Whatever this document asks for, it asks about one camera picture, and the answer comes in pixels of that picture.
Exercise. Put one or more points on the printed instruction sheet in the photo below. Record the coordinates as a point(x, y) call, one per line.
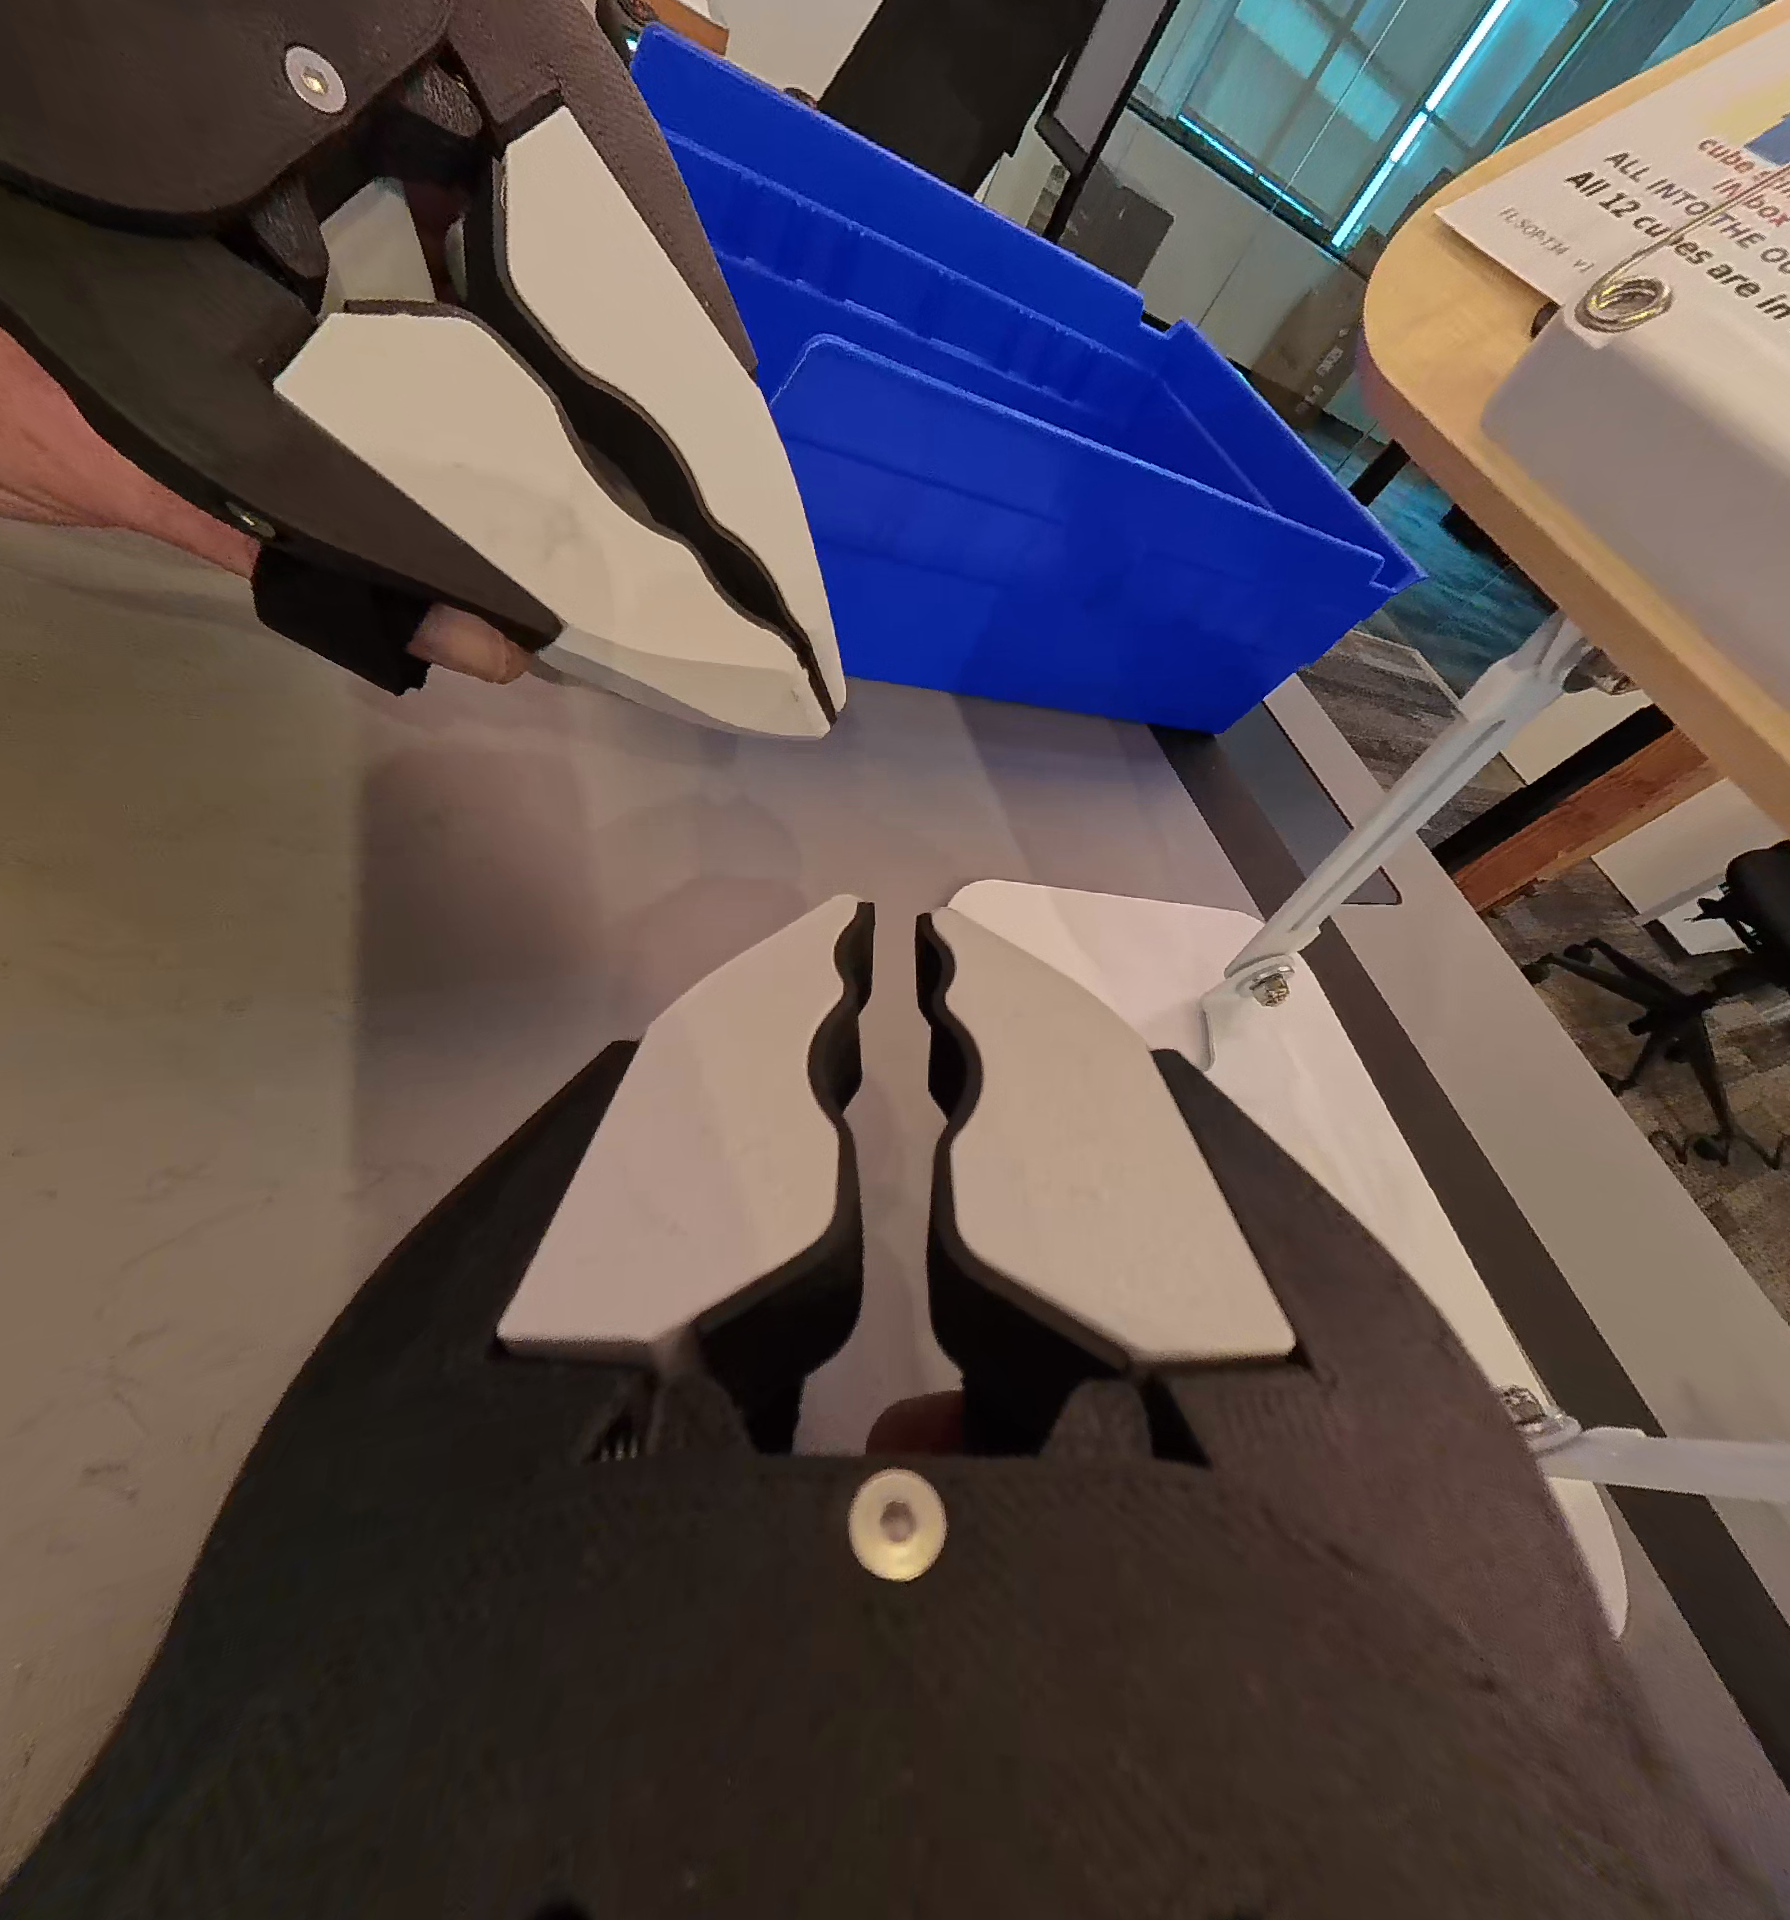
point(1661, 165)

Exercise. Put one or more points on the black office chair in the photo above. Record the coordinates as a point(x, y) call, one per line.
point(1789, 915)

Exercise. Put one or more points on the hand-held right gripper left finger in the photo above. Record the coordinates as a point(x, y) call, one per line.
point(715, 1155)

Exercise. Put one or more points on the person's left hand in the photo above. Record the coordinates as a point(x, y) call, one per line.
point(39, 435)

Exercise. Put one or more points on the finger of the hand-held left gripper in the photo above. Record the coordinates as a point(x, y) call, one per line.
point(654, 345)
point(506, 509)

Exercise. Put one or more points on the black framed board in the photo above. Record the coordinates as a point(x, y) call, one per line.
point(1097, 88)

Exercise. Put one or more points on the white box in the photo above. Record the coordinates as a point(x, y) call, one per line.
point(1706, 494)

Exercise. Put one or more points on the raised wooden shelf board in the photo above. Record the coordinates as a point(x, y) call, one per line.
point(1451, 376)

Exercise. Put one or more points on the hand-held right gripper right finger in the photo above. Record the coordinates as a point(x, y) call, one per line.
point(1089, 1183)

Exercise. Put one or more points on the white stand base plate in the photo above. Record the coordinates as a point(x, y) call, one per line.
point(1330, 1109)

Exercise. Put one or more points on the white metal bracket leg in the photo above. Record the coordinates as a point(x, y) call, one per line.
point(1413, 811)
point(1689, 1463)

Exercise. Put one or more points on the blue plastic bin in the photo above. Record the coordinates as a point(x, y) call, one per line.
point(1046, 569)

